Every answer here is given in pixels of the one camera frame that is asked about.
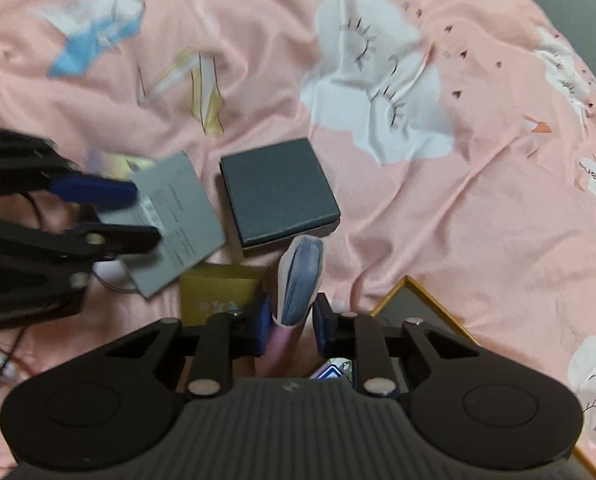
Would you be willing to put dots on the black square box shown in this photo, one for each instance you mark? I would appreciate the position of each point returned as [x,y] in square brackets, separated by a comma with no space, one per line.
[278,190]

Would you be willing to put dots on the shiny iridescent packet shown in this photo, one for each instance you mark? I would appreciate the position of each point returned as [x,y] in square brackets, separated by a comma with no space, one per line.
[112,165]

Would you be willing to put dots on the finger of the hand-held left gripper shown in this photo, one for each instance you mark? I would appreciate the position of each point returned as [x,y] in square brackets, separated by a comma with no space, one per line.
[92,190]
[112,240]

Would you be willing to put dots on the orange cardboard box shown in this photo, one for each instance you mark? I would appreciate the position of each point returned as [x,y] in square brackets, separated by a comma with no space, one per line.
[403,305]

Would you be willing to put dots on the pink printed blanket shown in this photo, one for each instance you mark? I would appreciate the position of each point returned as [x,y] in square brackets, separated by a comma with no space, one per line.
[428,185]

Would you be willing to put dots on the gold box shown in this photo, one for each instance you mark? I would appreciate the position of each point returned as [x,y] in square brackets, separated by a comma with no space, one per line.
[217,290]

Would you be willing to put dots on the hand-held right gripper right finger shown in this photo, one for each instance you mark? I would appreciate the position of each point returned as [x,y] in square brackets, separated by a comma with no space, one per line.
[323,330]

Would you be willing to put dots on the grey box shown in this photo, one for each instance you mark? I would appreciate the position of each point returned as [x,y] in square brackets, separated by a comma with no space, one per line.
[177,210]

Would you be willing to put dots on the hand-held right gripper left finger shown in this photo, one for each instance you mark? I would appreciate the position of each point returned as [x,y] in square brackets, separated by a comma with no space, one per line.
[263,325]

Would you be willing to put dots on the blue white small tag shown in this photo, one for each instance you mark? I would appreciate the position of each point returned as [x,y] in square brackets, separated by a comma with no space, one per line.
[330,372]

